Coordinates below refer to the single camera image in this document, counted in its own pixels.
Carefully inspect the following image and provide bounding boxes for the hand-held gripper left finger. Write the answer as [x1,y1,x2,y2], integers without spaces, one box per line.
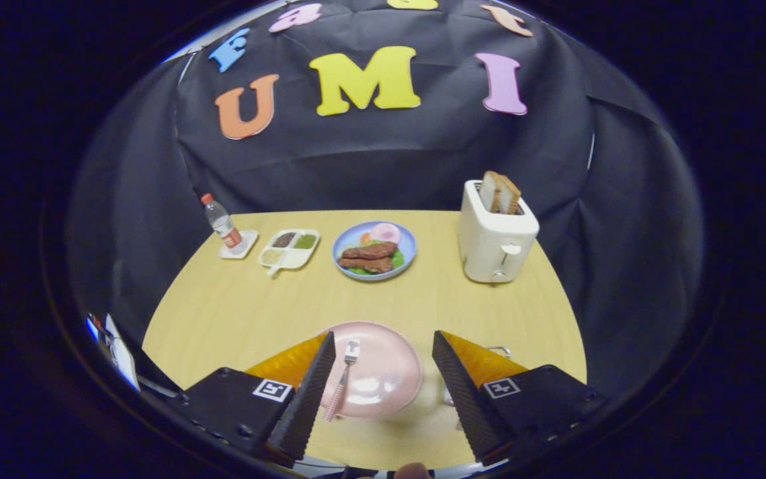
[174,331,337,466]

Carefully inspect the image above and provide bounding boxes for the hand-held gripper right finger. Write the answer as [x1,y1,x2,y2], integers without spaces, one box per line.
[432,330,610,466]

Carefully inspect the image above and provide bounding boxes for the pink-handled spoon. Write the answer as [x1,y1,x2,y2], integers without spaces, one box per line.
[323,339,361,422]

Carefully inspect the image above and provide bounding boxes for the small metal tray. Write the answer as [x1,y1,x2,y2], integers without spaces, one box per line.
[442,345,511,408]

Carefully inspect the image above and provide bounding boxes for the pink plate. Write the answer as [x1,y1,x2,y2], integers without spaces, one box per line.
[320,321,424,420]

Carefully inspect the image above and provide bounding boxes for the white divided condiment tray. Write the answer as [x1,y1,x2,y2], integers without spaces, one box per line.
[258,229,321,277]

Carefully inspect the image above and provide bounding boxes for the brown meat piece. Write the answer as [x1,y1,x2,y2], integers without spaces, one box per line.
[342,241,398,260]
[338,257,394,273]

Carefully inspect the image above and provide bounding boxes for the white toaster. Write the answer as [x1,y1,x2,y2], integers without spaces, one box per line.
[457,180,541,285]

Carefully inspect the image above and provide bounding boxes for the green lettuce leaf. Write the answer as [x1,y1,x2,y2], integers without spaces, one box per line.
[346,247,405,276]

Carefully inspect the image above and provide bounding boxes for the blue plate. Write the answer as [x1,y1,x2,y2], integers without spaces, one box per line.
[332,221,418,281]

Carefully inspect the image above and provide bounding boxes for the white square coaster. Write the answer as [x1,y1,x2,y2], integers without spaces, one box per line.
[218,230,259,260]

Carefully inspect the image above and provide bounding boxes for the clear bottle with red cap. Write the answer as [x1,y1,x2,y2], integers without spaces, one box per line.
[200,193,244,250]

